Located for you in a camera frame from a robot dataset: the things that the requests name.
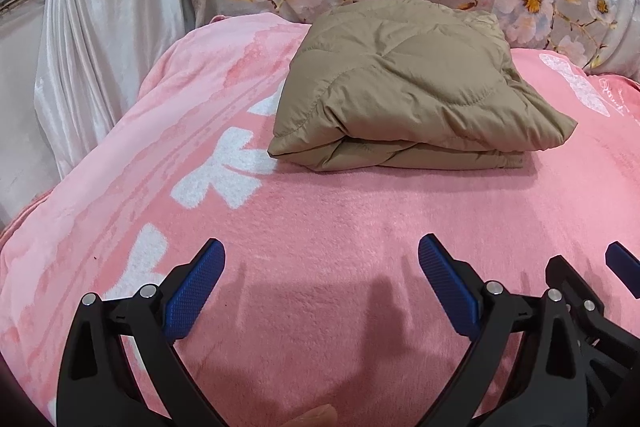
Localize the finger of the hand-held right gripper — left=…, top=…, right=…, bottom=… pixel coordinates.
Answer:
left=545, top=255, right=640, bottom=427
left=605, top=241, right=640, bottom=300

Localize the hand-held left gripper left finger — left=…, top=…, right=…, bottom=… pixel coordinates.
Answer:
left=56, top=238, right=227, bottom=427

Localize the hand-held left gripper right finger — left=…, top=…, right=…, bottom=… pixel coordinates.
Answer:
left=417, top=233, right=584, bottom=427

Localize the khaki padded jacket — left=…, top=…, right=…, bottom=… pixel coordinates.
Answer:
left=267, top=0, right=579, bottom=172

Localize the person's left hand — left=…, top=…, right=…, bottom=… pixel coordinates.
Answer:
left=287, top=403, right=337, bottom=427

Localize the pink blanket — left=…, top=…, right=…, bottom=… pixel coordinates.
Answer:
left=0, top=14, right=640, bottom=427

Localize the white satin curtain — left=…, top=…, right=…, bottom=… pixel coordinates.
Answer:
left=0, top=0, right=208, bottom=228

